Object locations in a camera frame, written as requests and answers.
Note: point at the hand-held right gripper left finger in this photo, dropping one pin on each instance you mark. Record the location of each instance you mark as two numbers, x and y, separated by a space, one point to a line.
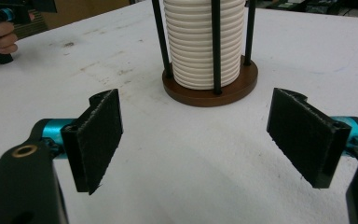
96 140

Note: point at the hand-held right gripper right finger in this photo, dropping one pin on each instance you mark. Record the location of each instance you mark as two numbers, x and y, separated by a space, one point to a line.
304 137

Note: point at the wooden cup holder black rods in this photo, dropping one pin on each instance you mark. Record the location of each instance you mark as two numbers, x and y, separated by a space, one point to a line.
205 96

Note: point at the stack of floral paper cups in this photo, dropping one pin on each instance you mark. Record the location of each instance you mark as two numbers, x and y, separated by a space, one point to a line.
192 43

